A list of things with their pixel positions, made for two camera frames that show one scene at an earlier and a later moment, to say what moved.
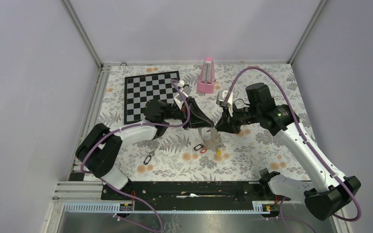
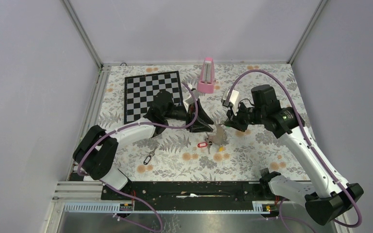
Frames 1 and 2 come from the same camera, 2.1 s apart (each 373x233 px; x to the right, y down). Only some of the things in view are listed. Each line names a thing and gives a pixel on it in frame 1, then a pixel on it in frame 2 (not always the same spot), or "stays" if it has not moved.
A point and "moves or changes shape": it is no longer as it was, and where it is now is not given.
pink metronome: [206, 84] stays
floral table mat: [190, 154] stays
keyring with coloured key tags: [212, 140] moves or changes shape
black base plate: [187, 192] stays
